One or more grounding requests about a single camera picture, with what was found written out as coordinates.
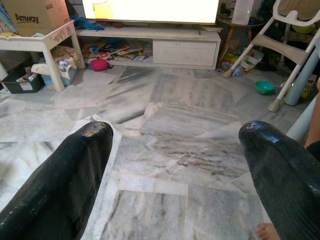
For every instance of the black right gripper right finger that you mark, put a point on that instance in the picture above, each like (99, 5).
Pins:
(282, 180)

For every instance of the white wooden tv console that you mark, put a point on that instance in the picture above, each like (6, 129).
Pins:
(182, 47)

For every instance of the light blue kids table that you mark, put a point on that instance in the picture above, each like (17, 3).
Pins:
(301, 80)

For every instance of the white plastic basket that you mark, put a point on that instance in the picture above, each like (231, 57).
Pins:
(252, 58)

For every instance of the colourful book pile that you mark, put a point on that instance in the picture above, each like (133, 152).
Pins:
(117, 51)

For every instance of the flat screen television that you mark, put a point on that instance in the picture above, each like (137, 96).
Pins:
(150, 10)

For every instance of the black storage box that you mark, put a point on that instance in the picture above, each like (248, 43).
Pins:
(23, 86)

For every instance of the brown Amway cardboard box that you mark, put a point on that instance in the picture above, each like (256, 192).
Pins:
(35, 15)

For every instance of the pink soft bag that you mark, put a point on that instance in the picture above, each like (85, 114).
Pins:
(99, 64)

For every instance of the white baby high chair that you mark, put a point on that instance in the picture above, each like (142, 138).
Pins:
(287, 50)

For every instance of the translucent white plastic container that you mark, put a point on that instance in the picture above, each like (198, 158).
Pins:
(242, 11)

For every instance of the white plastic side table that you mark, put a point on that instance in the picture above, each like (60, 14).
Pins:
(57, 37)

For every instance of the blue crumpled cloth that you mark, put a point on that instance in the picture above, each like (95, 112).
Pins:
(86, 23)

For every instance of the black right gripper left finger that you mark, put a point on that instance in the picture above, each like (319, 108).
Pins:
(57, 180)

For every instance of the green plastic bowl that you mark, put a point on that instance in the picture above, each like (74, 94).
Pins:
(265, 86)

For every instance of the round wooden side table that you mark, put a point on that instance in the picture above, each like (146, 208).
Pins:
(232, 32)

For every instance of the light blue storage bin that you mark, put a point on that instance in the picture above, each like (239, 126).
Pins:
(67, 72)

